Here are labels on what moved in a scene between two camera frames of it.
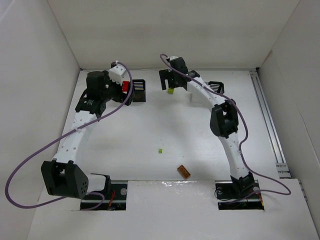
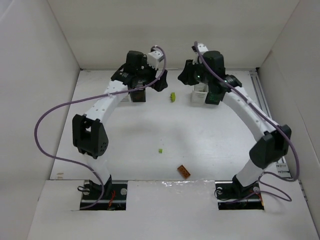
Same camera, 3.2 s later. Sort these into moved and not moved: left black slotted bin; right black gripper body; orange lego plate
Moved: right black gripper body
Not moved: orange lego plate; left black slotted bin
